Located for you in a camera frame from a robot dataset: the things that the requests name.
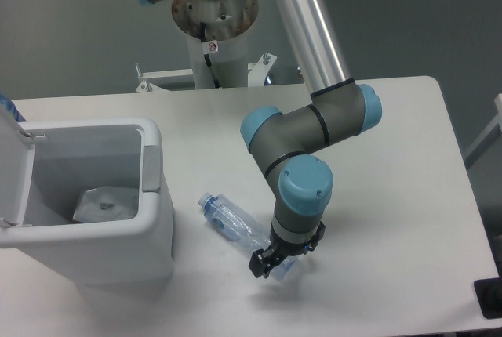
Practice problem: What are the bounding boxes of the white plastic wrapper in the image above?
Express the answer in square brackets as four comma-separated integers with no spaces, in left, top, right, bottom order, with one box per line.
[72,186,139,223]

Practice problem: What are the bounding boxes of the white frame at right edge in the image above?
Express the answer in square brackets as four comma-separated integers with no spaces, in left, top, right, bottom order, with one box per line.
[464,94,501,169]

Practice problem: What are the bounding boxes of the black cable on pedestal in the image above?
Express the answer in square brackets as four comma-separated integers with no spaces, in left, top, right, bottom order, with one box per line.
[198,21,221,89]

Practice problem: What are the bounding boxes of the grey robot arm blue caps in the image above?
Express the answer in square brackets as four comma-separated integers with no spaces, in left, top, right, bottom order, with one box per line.
[139,0,382,277]

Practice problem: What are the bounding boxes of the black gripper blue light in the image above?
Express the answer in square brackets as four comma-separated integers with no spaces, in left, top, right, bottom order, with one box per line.
[249,221,326,278]

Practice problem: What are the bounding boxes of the black clamp at table edge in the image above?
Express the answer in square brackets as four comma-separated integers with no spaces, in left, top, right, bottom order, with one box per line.
[474,277,501,320]

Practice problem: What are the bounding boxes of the white plastic trash can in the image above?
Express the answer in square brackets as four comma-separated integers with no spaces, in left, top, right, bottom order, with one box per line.
[1,113,173,284]

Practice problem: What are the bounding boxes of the blue object behind lid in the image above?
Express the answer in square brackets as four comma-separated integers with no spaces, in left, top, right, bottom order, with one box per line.
[0,94,26,122]

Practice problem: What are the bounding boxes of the clear crushed plastic bottle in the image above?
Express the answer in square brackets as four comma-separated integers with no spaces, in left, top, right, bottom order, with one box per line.
[198,191,300,282]

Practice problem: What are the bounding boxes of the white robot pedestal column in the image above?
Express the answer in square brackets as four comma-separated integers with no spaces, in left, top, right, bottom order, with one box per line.
[172,0,259,78]

